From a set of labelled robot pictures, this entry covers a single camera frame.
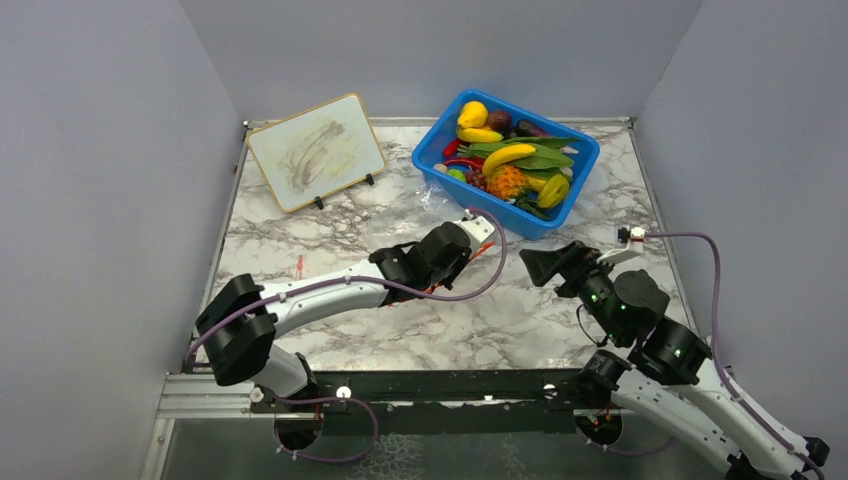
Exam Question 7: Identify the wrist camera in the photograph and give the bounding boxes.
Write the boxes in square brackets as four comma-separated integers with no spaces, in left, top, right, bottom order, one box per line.
[596,226,646,267]
[455,209,498,251]

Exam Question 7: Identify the red toy grapes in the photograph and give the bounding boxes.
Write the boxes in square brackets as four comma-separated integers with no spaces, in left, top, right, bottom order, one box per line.
[465,169,488,191]

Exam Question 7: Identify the blue plastic bin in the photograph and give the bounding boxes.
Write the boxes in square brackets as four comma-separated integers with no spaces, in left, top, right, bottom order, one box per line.
[411,89,600,240]

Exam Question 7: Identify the green leafy vegetable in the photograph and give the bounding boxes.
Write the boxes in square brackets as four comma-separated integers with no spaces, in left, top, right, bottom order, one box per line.
[457,137,577,170]

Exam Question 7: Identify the yellow toy banana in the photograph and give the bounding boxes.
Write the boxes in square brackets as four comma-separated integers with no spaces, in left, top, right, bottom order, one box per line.
[456,127,503,143]
[481,143,537,177]

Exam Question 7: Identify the green toy lime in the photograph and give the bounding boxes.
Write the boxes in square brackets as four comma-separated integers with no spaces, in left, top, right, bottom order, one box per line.
[446,169,467,183]

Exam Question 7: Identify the yellow toy starfruit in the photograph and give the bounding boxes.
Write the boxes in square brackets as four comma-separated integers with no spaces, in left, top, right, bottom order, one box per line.
[536,174,570,209]

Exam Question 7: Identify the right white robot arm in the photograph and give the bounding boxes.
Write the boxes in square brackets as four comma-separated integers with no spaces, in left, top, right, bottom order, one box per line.
[520,227,829,479]

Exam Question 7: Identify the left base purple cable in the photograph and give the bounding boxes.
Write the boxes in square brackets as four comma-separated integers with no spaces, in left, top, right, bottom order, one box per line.
[272,392,380,465]

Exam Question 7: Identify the white drawing board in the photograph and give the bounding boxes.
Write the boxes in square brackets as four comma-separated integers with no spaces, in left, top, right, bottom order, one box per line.
[246,93,387,213]

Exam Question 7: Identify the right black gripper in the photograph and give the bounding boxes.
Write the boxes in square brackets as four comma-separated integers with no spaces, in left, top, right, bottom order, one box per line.
[520,238,627,343]

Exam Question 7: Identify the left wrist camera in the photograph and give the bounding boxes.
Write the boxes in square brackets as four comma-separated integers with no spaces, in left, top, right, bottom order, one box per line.
[455,209,498,251]

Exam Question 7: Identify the clear orange zip bag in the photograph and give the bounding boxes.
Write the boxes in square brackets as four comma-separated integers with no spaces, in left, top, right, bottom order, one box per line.
[384,182,498,307]

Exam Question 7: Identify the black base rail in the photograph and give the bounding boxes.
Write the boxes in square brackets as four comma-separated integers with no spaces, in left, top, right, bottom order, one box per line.
[250,368,594,436]

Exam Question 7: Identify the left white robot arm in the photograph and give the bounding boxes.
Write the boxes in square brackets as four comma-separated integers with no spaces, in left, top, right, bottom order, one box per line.
[195,217,496,411]

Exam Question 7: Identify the orange toy pineapple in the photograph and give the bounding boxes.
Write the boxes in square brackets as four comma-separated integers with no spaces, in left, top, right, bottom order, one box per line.
[487,165,530,201]

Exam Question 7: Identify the red toy chili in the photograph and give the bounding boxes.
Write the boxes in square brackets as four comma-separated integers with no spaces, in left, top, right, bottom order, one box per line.
[442,139,484,169]

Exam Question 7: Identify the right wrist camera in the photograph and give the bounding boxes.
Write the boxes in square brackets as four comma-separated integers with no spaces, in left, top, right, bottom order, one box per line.
[596,226,646,267]

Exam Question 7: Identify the dark purple passion fruit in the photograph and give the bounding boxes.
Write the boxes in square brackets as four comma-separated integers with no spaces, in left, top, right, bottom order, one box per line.
[485,109,512,133]

